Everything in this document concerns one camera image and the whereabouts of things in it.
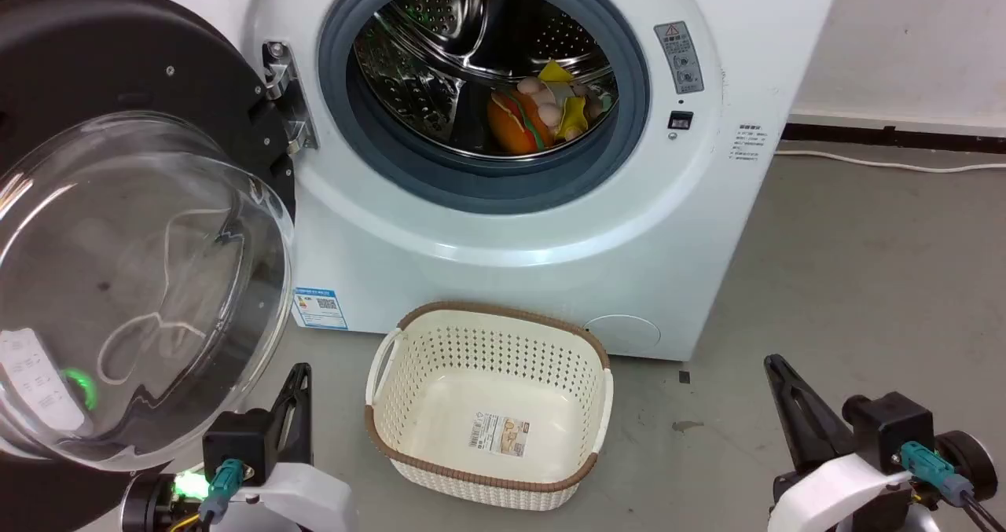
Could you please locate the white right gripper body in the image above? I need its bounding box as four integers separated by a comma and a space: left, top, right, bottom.
768, 449, 917, 532

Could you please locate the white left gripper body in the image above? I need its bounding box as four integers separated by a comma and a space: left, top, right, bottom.
226, 461, 361, 532

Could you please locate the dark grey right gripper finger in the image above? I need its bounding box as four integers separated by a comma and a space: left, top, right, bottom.
763, 354, 856, 475

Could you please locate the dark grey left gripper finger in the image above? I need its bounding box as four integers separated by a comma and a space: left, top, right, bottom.
266, 362, 314, 471

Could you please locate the white front-load washing machine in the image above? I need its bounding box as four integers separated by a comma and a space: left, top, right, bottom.
141, 0, 846, 362

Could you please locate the chrome door hinge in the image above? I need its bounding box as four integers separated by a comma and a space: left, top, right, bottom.
262, 41, 320, 155

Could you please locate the black round glass washer door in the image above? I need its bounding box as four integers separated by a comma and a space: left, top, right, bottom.
0, 0, 299, 511

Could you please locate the blue energy label sticker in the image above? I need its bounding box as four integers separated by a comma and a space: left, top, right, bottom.
292, 286, 350, 331

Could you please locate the cream laundry basket brown rim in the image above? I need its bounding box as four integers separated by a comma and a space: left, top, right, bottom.
364, 301, 615, 512

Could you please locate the round white filter cover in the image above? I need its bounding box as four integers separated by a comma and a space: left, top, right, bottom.
582, 314, 663, 357

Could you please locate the paper product label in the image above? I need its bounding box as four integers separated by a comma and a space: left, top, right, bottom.
469, 411, 530, 459

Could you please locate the small printed text label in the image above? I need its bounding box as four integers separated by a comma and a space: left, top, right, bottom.
729, 123, 768, 164

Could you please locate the orange hamburger plush toy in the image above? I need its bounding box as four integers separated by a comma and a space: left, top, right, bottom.
486, 89, 556, 156

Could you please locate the grey warning label sticker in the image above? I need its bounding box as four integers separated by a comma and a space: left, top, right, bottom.
654, 20, 706, 96

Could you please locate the stainless steel washer drum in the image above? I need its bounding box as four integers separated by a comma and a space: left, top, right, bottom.
349, 0, 619, 161

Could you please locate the small doll with yellow clothes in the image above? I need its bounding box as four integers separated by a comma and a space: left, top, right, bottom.
516, 61, 619, 142

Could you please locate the left cable with teal connector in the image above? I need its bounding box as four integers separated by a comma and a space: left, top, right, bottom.
196, 458, 246, 530

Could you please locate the cable with teal connector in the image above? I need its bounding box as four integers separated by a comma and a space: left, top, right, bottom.
899, 441, 1006, 532
196, 458, 246, 530

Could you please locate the right cable with teal connector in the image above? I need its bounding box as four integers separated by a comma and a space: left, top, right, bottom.
899, 441, 1006, 532

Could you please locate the white power cable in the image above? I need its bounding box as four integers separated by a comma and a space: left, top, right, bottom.
773, 149, 1006, 175

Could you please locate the black wall baseboard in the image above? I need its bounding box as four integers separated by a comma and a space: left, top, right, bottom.
781, 122, 1006, 156

